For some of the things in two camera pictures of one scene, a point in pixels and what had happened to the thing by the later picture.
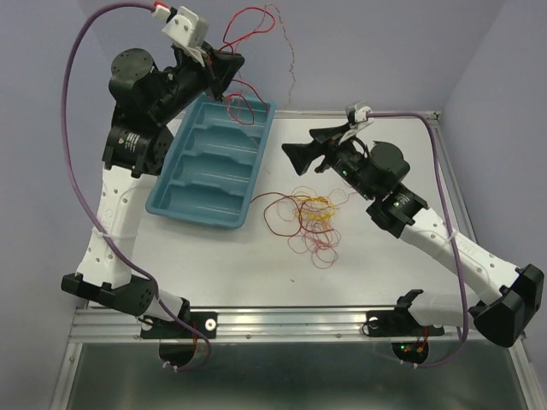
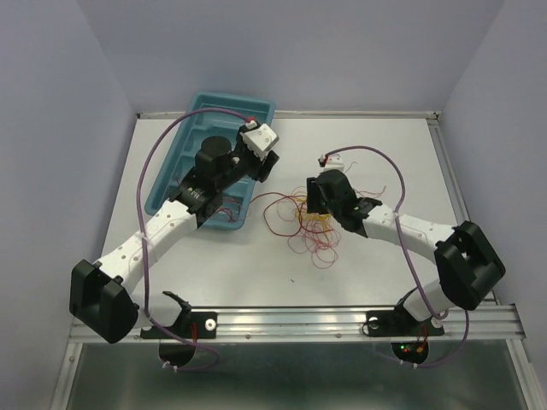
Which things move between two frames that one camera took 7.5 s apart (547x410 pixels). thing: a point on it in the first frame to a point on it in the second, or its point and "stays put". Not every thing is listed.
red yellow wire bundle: [309, 219] stays put
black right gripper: [302, 155] to [312, 197]
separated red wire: [267, 110] to [237, 204]
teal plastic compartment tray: [213, 160] stays put
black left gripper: [223, 67] to [261, 172]
